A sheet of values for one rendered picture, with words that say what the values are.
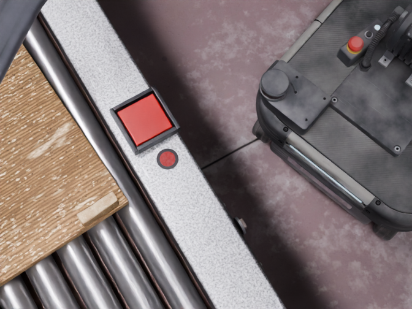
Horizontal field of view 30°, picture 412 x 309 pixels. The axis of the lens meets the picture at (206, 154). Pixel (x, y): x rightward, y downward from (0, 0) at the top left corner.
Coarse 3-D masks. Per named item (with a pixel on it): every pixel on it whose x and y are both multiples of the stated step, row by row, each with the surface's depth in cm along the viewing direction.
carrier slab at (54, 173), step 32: (32, 64) 112; (0, 96) 110; (32, 96) 111; (0, 128) 109; (32, 128) 109; (64, 128) 109; (0, 160) 108; (32, 160) 108; (64, 160) 108; (96, 160) 108; (0, 192) 106; (32, 192) 106; (64, 192) 107; (96, 192) 107; (0, 224) 105; (32, 224) 105; (64, 224) 105; (0, 256) 104; (32, 256) 104
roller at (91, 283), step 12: (72, 240) 106; (84, 240) 108; (60, 252) 106; (72, 252) 106; (84, 252) 106; (72, 264) 106; (84, 264) 105; (96, 264) 107; (72, 276) 106; (84, 276) 105; (96, 276) 105; (84, 288) 105; (96, 288) 104; (108, 288) 105; (84, 300) 105; (96, 300) 104; (108, 300) 104
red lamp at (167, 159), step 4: (164, 152) 111; (168, 152) 111; (160, 156) 111; (164, 156) 111; (168, 156) 111; (172, 156) 111; (160, 160) 111; (164, 160) 111; (168, 160) 111; (172, 160) 111; (164, 164) 110; (168, 164) 110; (172, 164) 110
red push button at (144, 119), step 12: (132, 108) 111; (144, 108) 111; (156, 108) 111; (132, 120) 111; (144, 120) 111; (156, 120) 111; (168, 120) 111; (132, 132) 110; (144, 132) 110; (156, 132) 110
